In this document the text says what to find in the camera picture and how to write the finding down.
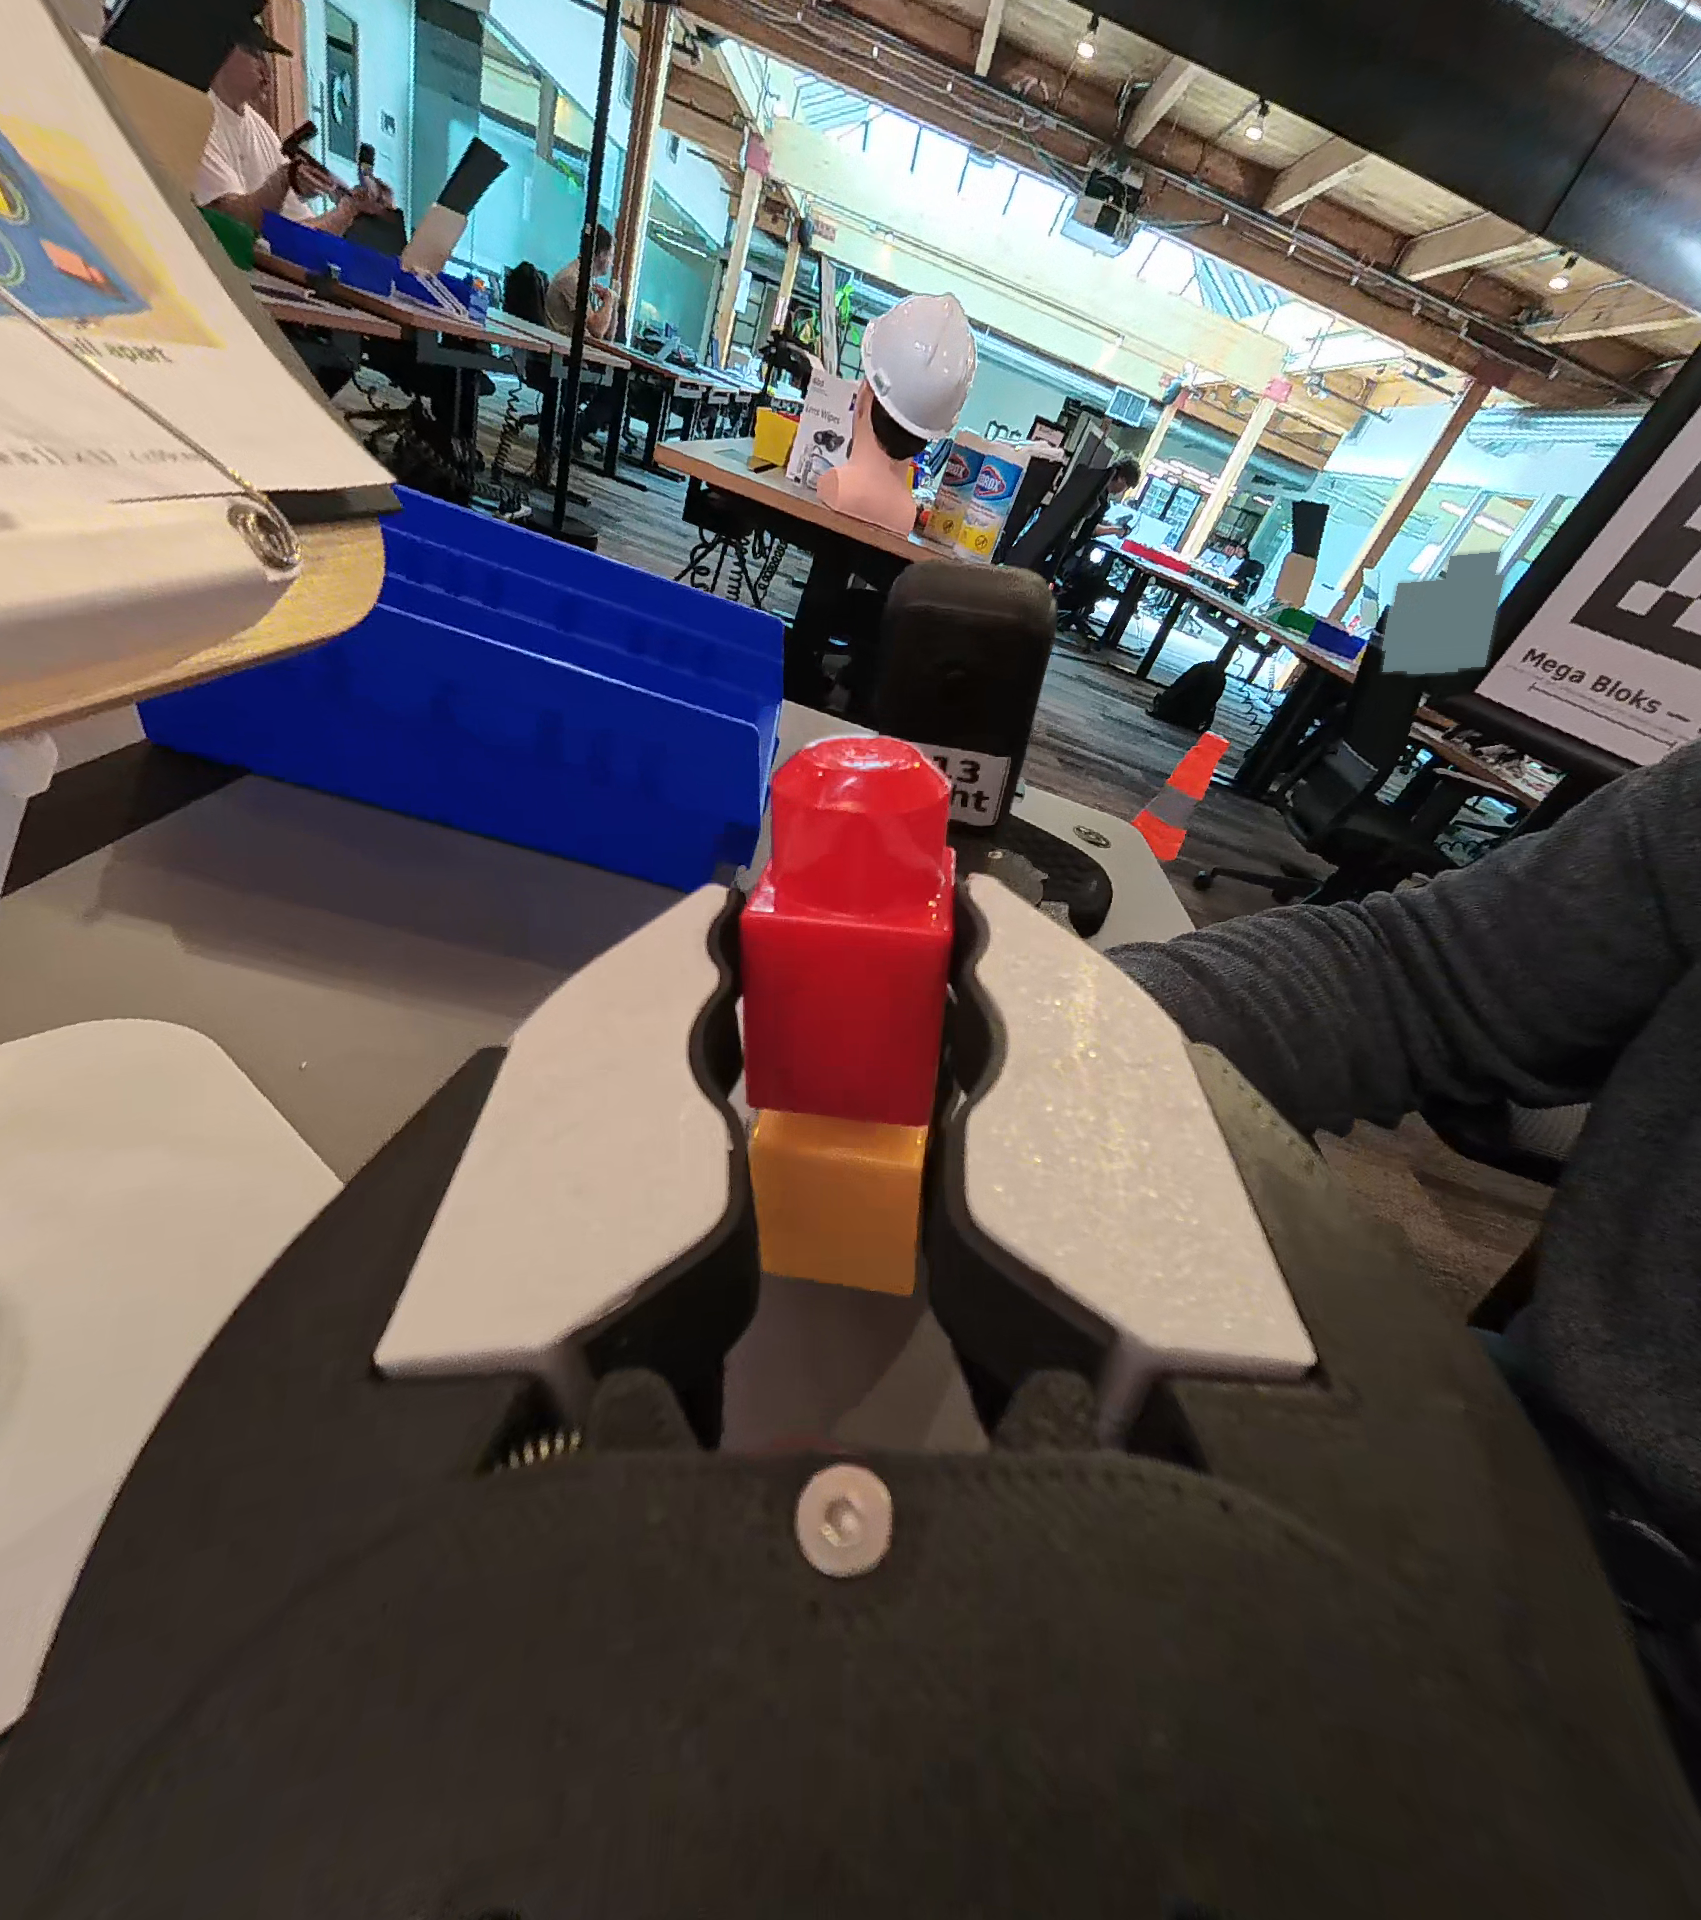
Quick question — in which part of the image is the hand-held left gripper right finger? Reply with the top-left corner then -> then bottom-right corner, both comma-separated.
927,877 -> 1318,1435

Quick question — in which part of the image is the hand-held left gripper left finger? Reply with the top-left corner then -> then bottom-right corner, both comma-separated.
376,892 -> 765,1435

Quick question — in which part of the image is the yellow toy building block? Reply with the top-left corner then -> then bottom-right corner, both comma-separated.
746,1105 -> 936,1299

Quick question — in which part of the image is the red toy building block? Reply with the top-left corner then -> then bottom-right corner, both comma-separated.
740,736 -> 961,1128

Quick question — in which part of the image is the blue plastic bin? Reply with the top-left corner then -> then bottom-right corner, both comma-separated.
140,487 -> 786,896

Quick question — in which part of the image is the grey desk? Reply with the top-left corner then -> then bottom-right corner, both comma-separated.
0,706 -> 1214,1920

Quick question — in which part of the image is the orange traffic cone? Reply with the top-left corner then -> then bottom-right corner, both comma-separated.
1138,730 -> 1238,867

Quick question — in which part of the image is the mannequin head with white helmet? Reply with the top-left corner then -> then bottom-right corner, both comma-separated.
806,294 -> 980,546

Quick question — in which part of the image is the white document stand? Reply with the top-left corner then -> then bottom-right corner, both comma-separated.
0,736 -> 344,1820

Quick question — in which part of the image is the person's dark sweater torso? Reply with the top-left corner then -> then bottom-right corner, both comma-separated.
1498,750 -> 1701,1920

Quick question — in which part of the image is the black and white tag sign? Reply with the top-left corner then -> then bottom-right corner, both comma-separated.
1476,263 -> 1701,775

